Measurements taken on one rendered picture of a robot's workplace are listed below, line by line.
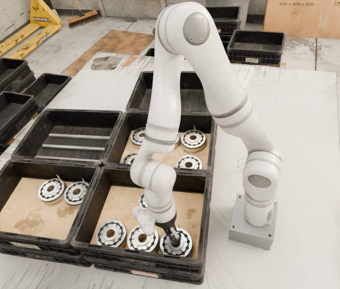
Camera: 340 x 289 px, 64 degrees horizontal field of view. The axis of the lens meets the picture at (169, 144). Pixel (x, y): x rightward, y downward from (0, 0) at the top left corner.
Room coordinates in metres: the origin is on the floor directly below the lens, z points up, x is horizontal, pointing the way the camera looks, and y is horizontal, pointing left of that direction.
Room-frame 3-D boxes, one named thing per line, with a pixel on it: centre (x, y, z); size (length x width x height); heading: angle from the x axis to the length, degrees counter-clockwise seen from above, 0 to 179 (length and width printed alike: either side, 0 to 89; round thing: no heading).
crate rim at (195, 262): (0.45, 0.12, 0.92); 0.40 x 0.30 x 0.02; 72
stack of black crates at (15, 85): (2.12, 1.28, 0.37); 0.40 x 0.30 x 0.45; 153
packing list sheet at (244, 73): (1.39, -0.41, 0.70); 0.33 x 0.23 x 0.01; 63
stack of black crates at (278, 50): (1.89, -0.80, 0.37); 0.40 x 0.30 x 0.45; 62
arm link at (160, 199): (0.37, 0.04, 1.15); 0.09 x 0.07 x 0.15; 53
